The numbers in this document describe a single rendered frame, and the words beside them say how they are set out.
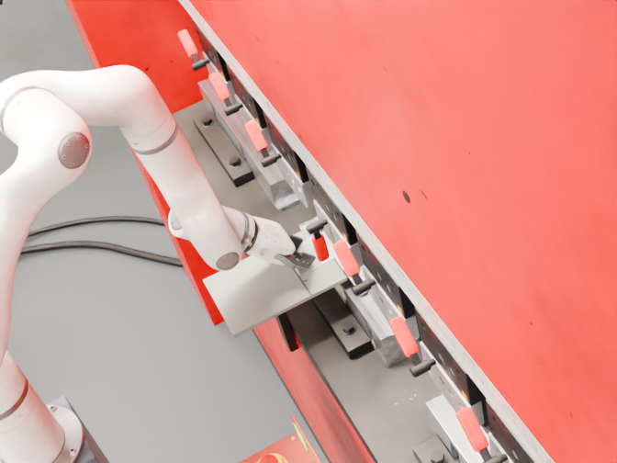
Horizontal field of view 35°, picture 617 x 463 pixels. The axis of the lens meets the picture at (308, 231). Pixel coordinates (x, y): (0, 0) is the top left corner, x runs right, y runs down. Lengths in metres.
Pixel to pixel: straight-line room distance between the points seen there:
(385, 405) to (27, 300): 2.05
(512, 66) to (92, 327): 2.85
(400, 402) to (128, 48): 1.22
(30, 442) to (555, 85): 1.34
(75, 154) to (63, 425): 0.65
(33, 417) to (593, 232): 1.26
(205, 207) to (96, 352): 1.75
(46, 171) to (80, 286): 2.19
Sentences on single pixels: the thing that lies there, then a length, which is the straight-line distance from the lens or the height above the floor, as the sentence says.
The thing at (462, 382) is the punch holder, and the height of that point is 1.30.
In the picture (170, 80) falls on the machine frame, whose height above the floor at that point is 0.98.
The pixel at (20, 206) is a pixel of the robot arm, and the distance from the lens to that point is 1.63.
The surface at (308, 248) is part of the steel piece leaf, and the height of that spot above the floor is 1.00.
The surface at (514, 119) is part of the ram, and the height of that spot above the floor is 1.94.
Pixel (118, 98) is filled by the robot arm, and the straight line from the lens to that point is 1.66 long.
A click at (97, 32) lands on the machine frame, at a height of 1.20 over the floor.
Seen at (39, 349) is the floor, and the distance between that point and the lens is 3.60.
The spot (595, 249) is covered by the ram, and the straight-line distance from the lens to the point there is 0.88.
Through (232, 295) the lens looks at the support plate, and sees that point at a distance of 2.09.
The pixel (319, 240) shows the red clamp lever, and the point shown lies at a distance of 1.84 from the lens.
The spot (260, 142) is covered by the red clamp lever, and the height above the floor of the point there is 1.29.
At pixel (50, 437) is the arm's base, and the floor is 1.06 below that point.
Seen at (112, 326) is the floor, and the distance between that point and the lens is 3.54.
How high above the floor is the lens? 2.53
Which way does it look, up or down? 45 degrees down
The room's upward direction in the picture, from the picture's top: 17 degrees counter-clockwise
